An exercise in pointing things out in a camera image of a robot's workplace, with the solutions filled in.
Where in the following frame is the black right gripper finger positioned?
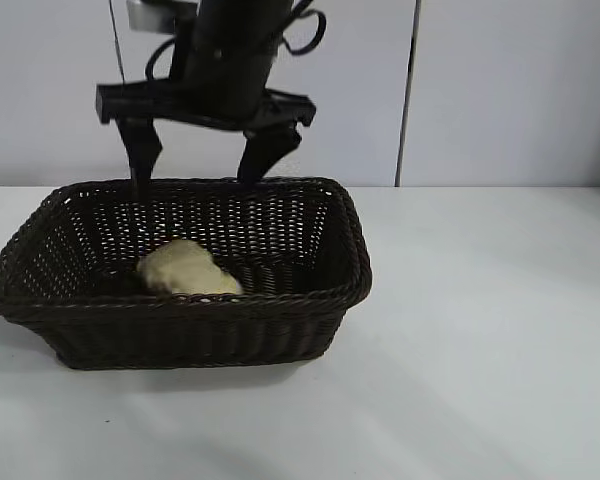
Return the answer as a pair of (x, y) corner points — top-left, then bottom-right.
(117, 118), (164, 199)
(237, 122), (303, 184)

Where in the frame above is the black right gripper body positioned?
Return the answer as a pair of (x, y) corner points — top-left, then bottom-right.
(95, 49), (316, 134)

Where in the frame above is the long striped bread loaf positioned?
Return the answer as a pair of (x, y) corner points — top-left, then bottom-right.
(136, 238), (245, 297)

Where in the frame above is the dark brown wicker basket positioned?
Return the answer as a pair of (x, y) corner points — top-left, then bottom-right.
(0, 175), (374, 371)

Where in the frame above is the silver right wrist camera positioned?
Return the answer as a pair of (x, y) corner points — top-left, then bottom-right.
(126, 0), (201, 34)

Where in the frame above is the black looped right arm cable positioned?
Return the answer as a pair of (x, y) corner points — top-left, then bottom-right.
(282, 0), (329, 55)

